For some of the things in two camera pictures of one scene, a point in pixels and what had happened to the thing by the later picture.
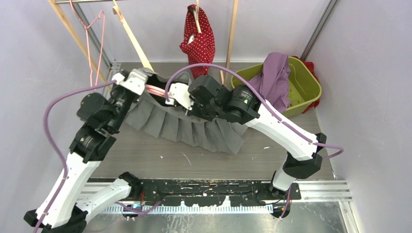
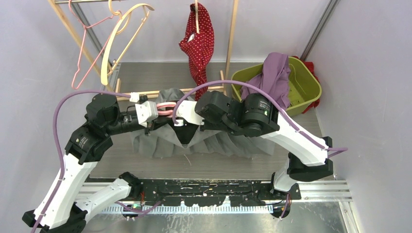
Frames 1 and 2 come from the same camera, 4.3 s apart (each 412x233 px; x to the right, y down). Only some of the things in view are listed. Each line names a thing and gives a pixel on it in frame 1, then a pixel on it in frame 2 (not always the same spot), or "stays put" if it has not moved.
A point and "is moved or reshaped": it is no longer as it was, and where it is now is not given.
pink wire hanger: (87, 32) is moved or reshaped
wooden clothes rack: (54, 4) stays put
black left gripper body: (124, 99) → (128, 122)
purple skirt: (273, 81) stays put
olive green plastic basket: (304, 87) stays put
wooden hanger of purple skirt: (116, 10) → (104, 57)
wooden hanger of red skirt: (196, 11) stays put
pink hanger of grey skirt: (155, 90) → (167, 113)
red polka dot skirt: (200, 46) stays put
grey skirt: (164, 111) is moved or reshaped
